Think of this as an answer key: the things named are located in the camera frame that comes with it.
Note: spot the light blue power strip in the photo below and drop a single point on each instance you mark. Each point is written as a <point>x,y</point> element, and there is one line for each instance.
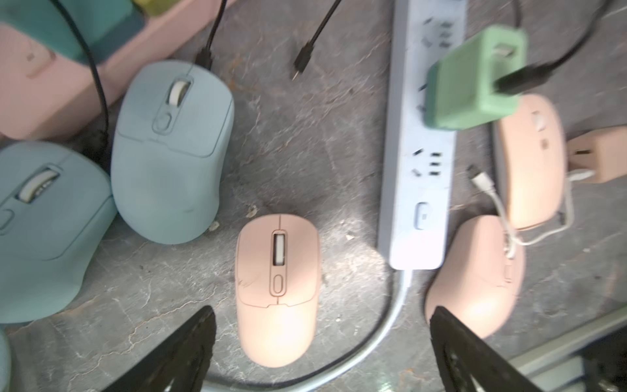
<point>418,161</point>

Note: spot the blue mouse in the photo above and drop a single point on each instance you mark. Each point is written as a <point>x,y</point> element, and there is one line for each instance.
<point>56,206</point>
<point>169,149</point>

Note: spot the green charger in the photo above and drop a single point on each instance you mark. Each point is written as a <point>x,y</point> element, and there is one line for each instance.
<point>461,91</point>

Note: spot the peach charger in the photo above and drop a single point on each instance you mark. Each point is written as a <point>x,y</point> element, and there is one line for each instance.
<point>600,154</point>

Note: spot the pink power strip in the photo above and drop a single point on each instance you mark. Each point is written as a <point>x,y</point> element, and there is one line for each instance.
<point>45,97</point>

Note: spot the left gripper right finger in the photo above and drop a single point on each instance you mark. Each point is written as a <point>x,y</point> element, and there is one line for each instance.
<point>466,362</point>

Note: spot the pink mouse left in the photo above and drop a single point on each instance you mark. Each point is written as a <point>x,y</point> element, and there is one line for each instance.
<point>278,274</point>

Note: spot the pink mouse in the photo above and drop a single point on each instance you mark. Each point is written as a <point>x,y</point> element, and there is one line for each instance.
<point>278,274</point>
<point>478,283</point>

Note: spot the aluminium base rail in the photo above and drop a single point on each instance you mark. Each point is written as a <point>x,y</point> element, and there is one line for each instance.
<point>591,357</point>

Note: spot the blue mouse left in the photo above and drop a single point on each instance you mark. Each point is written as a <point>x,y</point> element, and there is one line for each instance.
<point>56,206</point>

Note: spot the teal charger on pink strip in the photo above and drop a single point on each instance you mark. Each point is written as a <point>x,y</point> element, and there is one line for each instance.
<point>66,27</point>

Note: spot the peach mouse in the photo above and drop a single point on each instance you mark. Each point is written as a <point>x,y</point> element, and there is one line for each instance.
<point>530,157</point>

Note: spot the blue mouse right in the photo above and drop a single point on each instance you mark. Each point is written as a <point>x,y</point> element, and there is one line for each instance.
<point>169,149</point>

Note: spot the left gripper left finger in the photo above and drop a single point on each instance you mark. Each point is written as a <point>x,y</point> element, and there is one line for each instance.
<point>180,363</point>

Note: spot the pink mouse front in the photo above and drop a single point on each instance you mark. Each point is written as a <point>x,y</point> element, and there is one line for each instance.
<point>478,283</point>

